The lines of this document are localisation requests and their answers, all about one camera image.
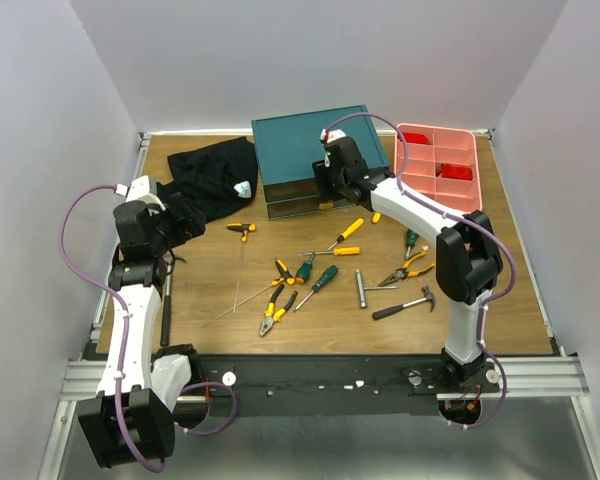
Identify green screwdriver short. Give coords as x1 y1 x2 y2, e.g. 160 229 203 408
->
295 253 315 284

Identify black handled claw hammer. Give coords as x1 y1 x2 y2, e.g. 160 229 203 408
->
371 286 436 321

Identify small green screwdriver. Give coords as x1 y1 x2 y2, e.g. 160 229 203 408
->
405 229 419 259

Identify yellow black long rod driver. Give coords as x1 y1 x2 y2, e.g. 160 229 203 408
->
201 258 297 329

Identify yellow black combination pliers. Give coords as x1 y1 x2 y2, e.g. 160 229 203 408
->
259 284 298 337

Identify yellow long nose pliers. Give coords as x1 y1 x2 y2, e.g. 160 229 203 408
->
378 250 435 287

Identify red block middle compartment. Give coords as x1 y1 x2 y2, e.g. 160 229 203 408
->
436 163 474 181

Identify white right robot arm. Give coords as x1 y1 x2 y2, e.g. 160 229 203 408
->
312 130 503 392

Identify yellow screwdriver small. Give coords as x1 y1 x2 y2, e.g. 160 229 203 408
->
301 246 361 256

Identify teal drawer cabinet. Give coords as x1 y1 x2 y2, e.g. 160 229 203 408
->
250 104 391 221

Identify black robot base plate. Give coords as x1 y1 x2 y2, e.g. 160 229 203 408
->
159 342 501 419

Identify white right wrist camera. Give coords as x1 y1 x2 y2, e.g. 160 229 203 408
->
319 129 346 168

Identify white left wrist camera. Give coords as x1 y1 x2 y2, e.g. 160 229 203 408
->
114 175 166 212

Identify pink compartment tray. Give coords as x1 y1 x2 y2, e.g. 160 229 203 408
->
394 123 483 213

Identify red block compartment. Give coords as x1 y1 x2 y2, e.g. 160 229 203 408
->
403 132 429 145
436 163 474 181

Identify clear drawer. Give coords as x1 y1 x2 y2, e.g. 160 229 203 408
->
263 178 318 203
266 195 321 220

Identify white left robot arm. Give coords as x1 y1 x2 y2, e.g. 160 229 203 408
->
77 193 205 468

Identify silver T-handle wrench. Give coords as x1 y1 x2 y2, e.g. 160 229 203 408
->
355 270 397 309

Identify red block top compartment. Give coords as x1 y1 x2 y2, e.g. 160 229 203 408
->
403 132 429 145

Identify black cloth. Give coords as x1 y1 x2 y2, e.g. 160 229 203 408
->
157 137 258 222

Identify green screwdriver long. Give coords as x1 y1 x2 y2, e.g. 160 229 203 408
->
294 265 339 312

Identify yellow screwdriver large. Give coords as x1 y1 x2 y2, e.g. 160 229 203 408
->
328 218 364 250

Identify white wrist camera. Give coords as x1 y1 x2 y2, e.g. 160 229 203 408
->
114 175 166 212
319 129 346 168

